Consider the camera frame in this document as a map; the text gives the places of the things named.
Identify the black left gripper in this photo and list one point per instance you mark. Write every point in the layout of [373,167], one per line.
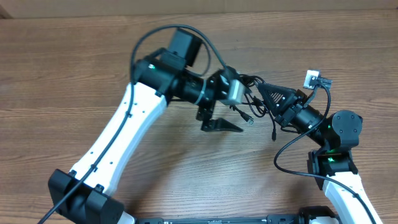
[205,114]

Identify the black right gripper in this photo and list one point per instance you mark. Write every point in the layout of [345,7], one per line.
[278,105]

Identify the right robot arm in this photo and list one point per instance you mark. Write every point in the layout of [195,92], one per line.
[332,165]

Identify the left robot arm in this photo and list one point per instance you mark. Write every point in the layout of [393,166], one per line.
[85,193]

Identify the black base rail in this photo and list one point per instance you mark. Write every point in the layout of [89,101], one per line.
[270,219]

